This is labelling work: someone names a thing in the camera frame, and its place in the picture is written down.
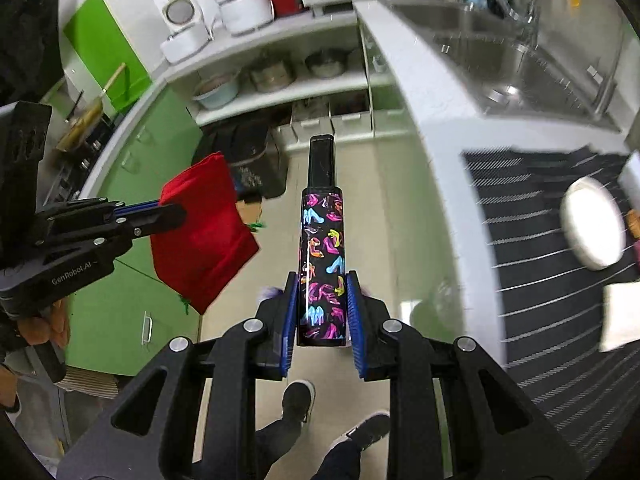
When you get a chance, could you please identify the red cloth pouch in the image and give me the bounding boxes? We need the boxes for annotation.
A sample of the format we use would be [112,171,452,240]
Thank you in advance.
[150,152,261,316]

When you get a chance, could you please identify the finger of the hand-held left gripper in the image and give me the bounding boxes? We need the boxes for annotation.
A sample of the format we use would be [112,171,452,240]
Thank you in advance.
[36,198,162,235]
[30,203,187,272]

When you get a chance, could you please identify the person's left hand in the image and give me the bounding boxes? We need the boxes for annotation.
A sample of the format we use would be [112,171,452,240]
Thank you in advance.
[20,302,70,351]

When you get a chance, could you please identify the person's left shoe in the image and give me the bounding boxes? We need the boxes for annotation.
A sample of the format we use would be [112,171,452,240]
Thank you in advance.
[281,380,316,427]

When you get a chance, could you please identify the black stove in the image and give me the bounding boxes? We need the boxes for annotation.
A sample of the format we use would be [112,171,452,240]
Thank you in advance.
[45,110,122,202]

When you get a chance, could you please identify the person's shoe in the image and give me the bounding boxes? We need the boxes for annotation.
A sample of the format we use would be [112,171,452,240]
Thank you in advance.
[281,380,316,427]
[344,411,391,454]

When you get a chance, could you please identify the brown cardboard piece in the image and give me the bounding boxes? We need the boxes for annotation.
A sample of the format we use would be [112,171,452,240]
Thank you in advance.
[234,199,264,233]

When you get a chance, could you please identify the black striped mat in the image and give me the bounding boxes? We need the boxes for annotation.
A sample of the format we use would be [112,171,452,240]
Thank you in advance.
[460,145,640,418]

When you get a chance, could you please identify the person's right shoe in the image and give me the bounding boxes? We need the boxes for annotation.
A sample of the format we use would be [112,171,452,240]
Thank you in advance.
[344,411,391,454]

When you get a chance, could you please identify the white rice cooker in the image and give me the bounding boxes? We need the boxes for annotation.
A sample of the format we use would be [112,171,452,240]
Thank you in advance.
[160,0,212,65]

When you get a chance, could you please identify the light blue pot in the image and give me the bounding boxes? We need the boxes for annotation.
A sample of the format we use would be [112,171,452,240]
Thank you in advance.
[192,74,241,110]

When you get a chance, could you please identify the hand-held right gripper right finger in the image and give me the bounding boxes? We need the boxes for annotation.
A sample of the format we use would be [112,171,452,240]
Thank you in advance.
[346,270,586,480]

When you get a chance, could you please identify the black wok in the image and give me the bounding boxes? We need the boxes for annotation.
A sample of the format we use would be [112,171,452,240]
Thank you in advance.
[304,47,349,78]

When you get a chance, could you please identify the white round plate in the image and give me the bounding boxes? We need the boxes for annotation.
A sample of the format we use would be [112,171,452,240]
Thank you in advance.
[560,176,628,271]

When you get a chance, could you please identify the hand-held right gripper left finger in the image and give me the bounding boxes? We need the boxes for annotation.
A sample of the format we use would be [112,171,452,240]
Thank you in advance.
[57,270,301,480]

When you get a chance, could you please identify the white storage bin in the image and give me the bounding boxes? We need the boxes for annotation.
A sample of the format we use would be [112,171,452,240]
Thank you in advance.
[292,109,333,144]
[272,119,302,152]
[330,101,376,139]

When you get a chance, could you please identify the stainless steel sink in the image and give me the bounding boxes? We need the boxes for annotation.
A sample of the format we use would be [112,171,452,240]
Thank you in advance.
[390,2,622,134]

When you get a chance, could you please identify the person's right leg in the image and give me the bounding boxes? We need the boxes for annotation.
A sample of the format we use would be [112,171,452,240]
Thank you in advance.
[310,439,362,480]

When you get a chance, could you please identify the green base cabinet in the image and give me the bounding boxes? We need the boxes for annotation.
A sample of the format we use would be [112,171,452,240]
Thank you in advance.
[65,80,207,377]

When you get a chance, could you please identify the metal pot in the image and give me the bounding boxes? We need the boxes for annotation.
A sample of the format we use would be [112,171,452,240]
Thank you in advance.
[248,57,295,93]

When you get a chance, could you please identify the chrome gooseneck faucet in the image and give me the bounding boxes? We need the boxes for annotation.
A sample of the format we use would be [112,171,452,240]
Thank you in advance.
[590,35,627,122]

